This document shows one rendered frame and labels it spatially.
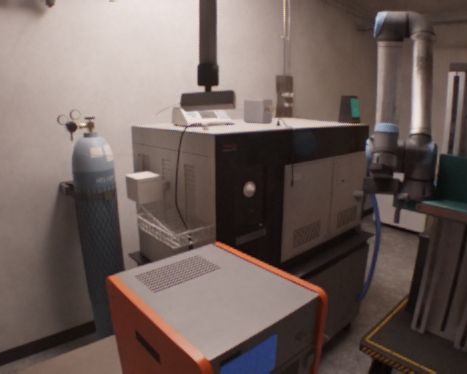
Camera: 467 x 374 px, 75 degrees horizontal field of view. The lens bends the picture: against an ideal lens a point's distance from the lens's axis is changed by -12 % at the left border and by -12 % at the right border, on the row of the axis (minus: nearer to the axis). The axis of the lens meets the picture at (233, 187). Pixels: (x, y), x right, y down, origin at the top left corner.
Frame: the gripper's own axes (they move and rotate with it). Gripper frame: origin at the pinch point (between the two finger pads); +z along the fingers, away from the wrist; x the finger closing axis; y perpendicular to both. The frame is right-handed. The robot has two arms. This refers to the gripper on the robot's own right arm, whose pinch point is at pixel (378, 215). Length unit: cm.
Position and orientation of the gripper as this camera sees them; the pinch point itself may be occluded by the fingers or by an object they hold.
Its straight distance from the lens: 126.0
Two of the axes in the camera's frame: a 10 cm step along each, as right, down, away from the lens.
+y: 6.2, 2.2, 7.5
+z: -1.8, 9.7, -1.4
